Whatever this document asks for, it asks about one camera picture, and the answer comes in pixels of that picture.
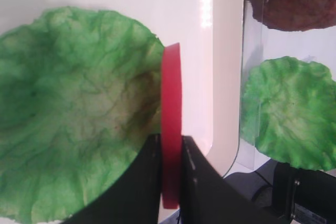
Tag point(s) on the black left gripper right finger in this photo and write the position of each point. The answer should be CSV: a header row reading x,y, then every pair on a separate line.
x,y
206,198

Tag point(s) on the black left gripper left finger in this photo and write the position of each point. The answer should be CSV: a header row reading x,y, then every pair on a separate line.
x,y
135,196

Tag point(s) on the red tomato slice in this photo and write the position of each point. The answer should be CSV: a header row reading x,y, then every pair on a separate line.
x,y
171,125

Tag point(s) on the green lettuce leaf on tray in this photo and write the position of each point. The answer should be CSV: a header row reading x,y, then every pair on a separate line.
x,y
80,93

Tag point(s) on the green lettuce leaf in rack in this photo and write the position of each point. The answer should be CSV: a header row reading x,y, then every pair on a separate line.
x,y
288,112

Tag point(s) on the right clear acrylic rack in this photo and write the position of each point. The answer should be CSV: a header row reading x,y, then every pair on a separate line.
x,y
261,43

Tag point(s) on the white rectangular metal tray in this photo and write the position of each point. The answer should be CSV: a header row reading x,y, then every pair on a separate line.
x,y
187,22

